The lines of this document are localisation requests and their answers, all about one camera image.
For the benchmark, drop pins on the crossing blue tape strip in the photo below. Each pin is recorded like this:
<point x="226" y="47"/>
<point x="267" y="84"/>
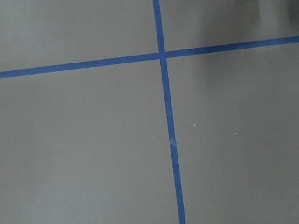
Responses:
<point x="148" y="57"/>

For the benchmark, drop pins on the long blue tape strip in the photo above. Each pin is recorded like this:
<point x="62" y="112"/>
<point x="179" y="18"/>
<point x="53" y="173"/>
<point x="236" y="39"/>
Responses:
<point x="169" y="112"/>

